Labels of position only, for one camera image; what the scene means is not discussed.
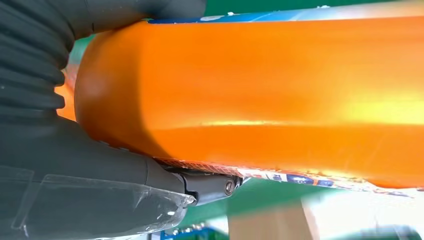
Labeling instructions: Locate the white desk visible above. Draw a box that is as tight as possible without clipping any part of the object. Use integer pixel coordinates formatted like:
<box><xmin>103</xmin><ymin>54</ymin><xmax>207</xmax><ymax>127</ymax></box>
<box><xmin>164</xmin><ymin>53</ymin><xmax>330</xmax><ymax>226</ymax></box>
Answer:
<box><xmin>303</xmin><ymin>188</ymin><xmax>424</xmax><ymax>239</ymax></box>

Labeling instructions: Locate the brown cardboard box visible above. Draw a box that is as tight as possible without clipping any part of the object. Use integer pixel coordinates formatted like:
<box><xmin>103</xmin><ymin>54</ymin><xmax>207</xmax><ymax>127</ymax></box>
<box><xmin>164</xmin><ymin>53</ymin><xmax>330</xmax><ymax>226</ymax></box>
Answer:
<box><xmin>227</xmin><ymin>198</ymin><xmax>321</xmax><ymax>240</ymax></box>

